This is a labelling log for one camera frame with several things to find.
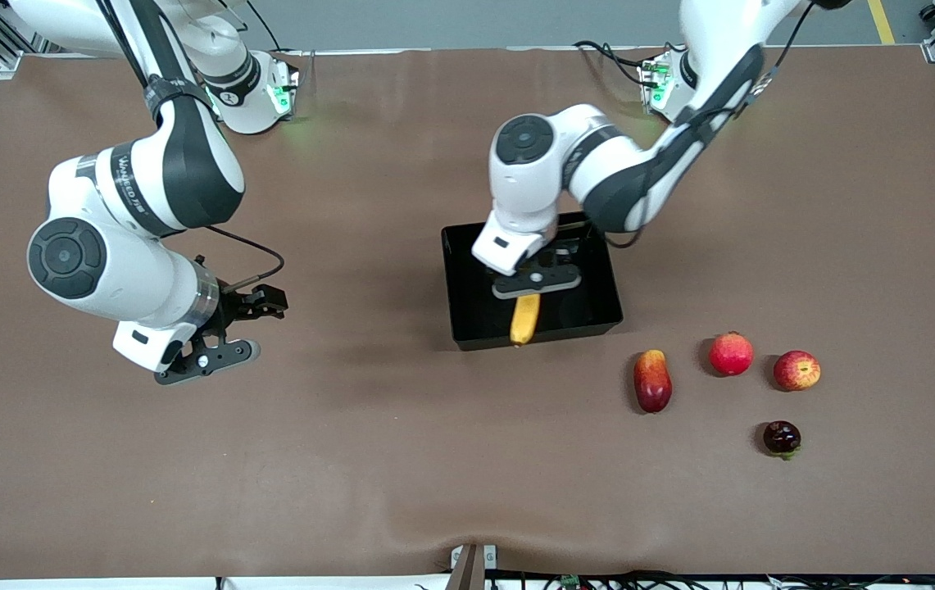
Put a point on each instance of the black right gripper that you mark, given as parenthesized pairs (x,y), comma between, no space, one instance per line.
(234,307)

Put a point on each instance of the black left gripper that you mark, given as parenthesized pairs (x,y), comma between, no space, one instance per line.
(563,259)

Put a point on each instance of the yellow banana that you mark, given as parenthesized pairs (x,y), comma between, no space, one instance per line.
(525,324)

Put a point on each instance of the black plastic box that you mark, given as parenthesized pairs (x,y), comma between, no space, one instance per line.
(475,319)

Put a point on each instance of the red yellow striped apple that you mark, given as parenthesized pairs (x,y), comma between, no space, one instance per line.
(796,370)

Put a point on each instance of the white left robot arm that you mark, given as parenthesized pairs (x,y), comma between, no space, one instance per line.
(533,188)

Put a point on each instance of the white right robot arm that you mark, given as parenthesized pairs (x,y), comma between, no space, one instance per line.
(180,164)

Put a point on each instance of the red yellow mango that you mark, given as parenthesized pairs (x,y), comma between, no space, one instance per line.
(652,381)

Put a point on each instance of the red pomegranate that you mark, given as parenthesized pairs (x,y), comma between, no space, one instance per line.
(731,354)

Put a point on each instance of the dark purple mangosteen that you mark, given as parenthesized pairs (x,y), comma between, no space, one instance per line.
(782,437)

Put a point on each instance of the small green connector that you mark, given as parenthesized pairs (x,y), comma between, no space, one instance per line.
(570,581)

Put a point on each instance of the metal clamp bracket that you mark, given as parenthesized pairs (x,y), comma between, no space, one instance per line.
(467,569)

